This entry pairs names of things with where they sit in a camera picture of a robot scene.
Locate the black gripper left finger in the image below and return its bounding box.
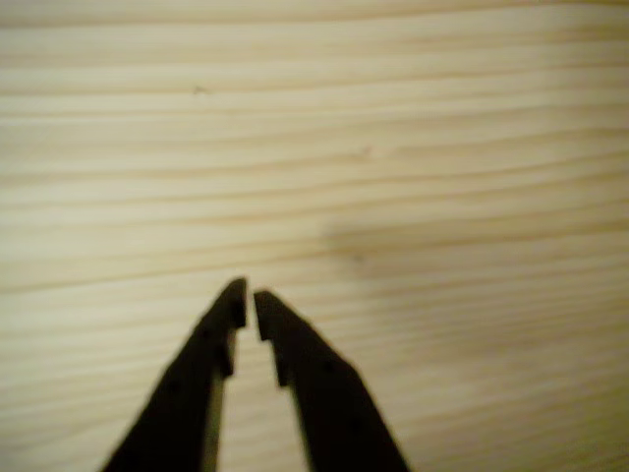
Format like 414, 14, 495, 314
100, 277, 249, 472

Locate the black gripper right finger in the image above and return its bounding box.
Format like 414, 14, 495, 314
253, 289, 413, 472

